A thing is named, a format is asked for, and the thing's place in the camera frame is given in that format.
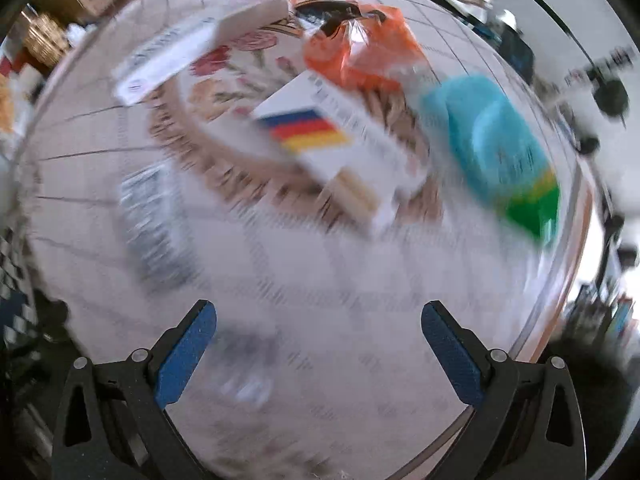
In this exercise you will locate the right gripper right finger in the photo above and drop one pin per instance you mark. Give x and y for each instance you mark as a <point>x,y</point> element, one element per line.
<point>525,421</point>

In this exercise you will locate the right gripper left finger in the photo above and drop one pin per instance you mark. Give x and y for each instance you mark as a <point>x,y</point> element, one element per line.
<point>112,421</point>

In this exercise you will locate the blue green rice bag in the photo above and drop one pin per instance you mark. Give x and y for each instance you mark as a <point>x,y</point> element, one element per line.
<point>500,158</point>

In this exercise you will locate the orange plastic snack bag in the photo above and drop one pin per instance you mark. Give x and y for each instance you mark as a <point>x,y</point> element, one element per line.
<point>358,45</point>

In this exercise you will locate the checkered black white cloth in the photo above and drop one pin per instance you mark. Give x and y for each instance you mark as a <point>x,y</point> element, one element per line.
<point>18,313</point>

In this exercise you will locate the clear blister pack near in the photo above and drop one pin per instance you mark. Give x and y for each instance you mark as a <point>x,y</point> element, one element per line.
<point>242,361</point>

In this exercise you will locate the silver pill blister pack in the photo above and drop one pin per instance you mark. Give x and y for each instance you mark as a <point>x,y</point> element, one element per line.
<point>154,227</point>

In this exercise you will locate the white flat medicine box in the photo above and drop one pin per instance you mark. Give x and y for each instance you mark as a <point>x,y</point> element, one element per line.
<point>337,143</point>

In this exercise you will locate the barbell weight rack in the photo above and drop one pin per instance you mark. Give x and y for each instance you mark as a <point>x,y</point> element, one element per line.
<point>612,101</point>

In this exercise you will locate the long white toothpaste box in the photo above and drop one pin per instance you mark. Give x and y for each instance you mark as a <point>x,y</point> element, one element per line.
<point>171,50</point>

